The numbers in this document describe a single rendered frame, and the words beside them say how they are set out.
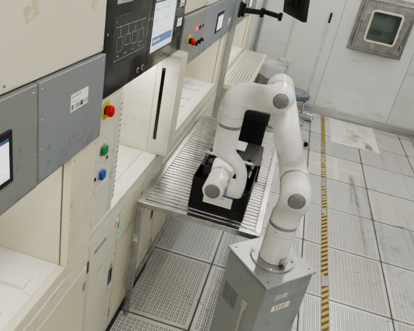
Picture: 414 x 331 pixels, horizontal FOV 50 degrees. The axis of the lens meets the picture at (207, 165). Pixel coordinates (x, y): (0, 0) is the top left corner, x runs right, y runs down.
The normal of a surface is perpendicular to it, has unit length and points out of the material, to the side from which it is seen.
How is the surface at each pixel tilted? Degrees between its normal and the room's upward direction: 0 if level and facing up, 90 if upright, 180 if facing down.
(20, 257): 0
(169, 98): 90
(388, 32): 90
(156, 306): 0
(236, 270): 90
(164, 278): 0
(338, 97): 90
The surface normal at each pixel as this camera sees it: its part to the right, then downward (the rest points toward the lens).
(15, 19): 0.96, 0.26
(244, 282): -0.84, 0.11
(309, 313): 0.18, -0.87
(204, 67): -0.22, 0.42
